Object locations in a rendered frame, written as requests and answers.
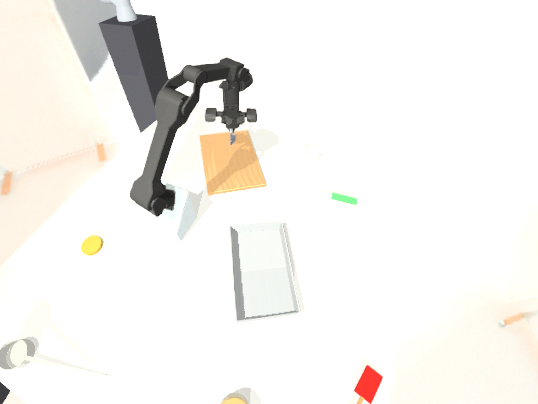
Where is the pale yellow wooden board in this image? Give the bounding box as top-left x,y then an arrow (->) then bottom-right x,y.
199,130 -> 266,195

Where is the yellow flat disc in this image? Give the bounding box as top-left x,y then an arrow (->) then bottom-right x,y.
81,236 -> 103,256

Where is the cream cylinder with orange lid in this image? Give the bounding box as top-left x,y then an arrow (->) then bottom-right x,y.
220,393 -> 249,404

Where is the red spatula with wooden handle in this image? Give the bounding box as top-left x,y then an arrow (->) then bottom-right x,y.
353,365 -> 383,404

